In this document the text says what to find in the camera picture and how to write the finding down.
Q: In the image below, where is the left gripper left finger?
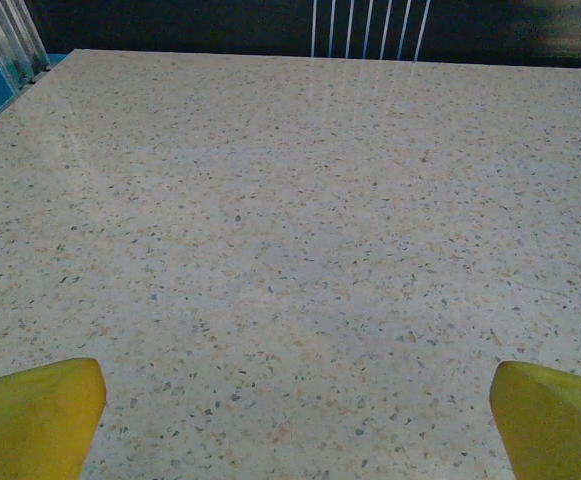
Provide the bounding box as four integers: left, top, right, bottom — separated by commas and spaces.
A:
0, 357, 108, 480

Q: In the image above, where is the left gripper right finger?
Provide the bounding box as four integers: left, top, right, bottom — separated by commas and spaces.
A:
488, 360, 581, 480

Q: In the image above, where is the aluminium frame post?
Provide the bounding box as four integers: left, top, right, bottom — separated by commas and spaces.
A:
0, 0, 51, 94

